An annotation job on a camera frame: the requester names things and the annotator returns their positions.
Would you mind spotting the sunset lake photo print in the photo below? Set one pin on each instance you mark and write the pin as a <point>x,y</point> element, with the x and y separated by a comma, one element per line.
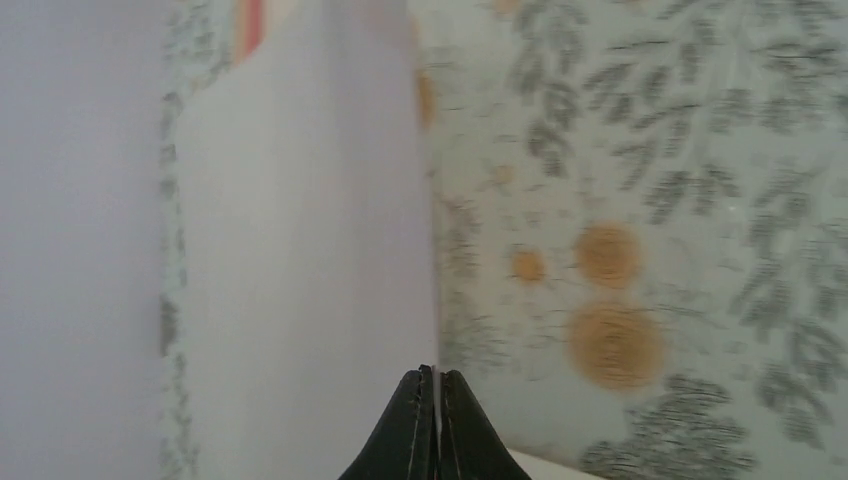
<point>308,231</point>

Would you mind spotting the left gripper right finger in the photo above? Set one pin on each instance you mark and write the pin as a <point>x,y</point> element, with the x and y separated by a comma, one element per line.
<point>470,448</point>

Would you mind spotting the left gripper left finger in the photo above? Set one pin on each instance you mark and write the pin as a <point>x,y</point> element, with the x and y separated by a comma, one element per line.
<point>403,444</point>

